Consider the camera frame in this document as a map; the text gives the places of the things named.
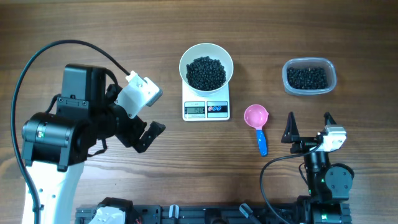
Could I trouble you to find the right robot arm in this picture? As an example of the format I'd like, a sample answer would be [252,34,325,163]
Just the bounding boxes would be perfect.
[281,112,354,224]

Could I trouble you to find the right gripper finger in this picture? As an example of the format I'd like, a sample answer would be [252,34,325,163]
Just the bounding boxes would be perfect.
[281,111,300,144]
[323,112,336,126]

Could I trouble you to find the black camera cable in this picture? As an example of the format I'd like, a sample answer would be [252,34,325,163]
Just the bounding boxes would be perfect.
[11,39,131,224]
[259,141,324,224]

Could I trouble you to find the white ceramic bowl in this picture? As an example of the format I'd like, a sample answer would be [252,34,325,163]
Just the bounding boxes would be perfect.
[179,43,234,96]

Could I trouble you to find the pink scoop blue handle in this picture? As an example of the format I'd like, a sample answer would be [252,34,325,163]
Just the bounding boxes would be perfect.
[244,105,269,157]

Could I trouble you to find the right black camera cable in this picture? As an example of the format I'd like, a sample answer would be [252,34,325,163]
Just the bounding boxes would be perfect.
[259,141,324,224]

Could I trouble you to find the left black camera cable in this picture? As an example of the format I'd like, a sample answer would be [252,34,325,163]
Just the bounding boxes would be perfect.
[11,39,131,224]

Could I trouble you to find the black beans in bowl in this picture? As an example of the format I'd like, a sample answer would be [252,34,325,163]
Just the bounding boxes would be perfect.
[186,56,226,91]

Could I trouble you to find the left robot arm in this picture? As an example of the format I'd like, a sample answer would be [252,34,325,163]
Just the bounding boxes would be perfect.
[22,64,165,223]

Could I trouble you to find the clear plastic container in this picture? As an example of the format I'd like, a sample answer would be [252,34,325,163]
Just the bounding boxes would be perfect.
[282,57,337,95]

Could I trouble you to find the white digital kitchen scale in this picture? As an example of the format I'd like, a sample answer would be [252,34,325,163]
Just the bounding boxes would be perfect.
[182,83,231,121]

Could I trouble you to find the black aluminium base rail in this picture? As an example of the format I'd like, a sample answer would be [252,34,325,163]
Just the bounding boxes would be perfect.
[74,203,352,224]

